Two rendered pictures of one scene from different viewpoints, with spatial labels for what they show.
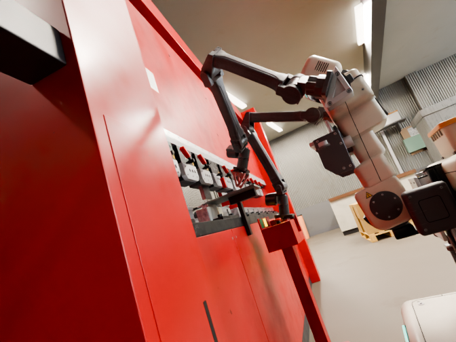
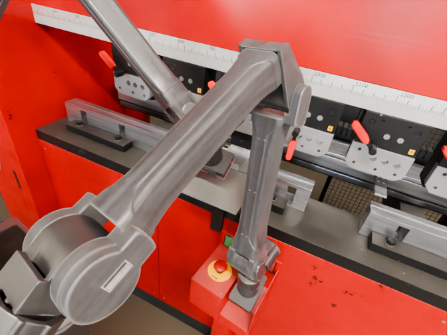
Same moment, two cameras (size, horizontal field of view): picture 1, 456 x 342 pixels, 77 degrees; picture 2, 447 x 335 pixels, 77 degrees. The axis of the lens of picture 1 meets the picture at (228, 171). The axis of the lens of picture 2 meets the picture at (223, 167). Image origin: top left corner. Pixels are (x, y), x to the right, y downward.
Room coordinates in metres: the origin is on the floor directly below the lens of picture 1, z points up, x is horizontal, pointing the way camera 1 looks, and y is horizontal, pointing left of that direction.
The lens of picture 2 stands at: (1.55, -0.67, 1.50)
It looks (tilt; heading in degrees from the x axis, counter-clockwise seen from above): 35 degrees down; 96
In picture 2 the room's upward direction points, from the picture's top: 8 degrees clockwise
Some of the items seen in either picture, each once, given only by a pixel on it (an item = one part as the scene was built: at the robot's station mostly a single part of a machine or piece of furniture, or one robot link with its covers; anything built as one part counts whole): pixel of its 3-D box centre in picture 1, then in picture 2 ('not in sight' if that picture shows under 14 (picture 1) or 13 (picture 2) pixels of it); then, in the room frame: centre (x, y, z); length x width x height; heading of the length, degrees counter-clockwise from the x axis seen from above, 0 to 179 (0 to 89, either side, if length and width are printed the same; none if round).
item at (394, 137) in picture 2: (220, 178); (384, 141); (1.89, 0.06, 1.18); 0.15 x 0.09 x 0.17; 166
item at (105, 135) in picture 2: not in sight; (98, 135); (0.93, 0.24, 0.89); 0.30 x 0.05 x 0.03; 166
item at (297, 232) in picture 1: (281, 229); (233, 282); (1.58, -0.17, 0.75); 0.20 x 0.16 x 0.18; 159
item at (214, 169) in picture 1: (210, 176); (309, 119); (1.69, 0.11, 1.18); 0.15 x 0.09 x 0.17; 166
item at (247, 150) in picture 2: (205, 195); (246, 140); (1.52, 0.15, 1.05); 0.10 x 0.02 x 0.10; 166
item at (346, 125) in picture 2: not in sight; (323, 122); (1.82, 0.49, 1.02); 0.37 x 0.06 x 0.04; 166
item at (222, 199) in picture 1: (234, 195); (225, 176); (1.49, 0.01, 1.00); 0.26 x 0.18 x 0.01; 76
